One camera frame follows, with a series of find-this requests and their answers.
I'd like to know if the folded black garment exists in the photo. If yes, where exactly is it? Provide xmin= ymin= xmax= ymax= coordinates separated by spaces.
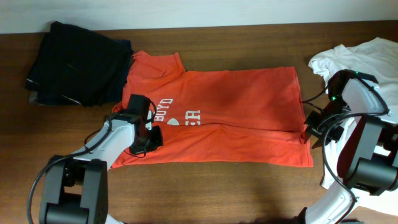
xmin=24 ymin=21 xmax=134 ymax=108

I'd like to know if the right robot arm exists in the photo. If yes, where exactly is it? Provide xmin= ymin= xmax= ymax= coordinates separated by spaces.
xmin=294 ymin=69 xmax=397 ymax=223

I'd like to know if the folded navy blue garment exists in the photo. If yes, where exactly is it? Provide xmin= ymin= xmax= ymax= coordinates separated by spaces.
xmin=28 ymin=39 xmax=134 ymax=107

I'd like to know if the red soccer t-shirt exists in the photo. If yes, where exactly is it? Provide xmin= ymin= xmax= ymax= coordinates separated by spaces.
xmin=113 ymin=51 xmax=313 ymax=168

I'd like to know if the white t-shirt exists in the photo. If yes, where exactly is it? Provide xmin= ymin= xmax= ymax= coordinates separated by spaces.
xmin=308 ymin=37 xmax=397 ymax=216

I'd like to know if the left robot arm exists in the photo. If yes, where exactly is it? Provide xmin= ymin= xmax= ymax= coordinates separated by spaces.
xmin=31 ymin=95 xmax=163 ymax=224

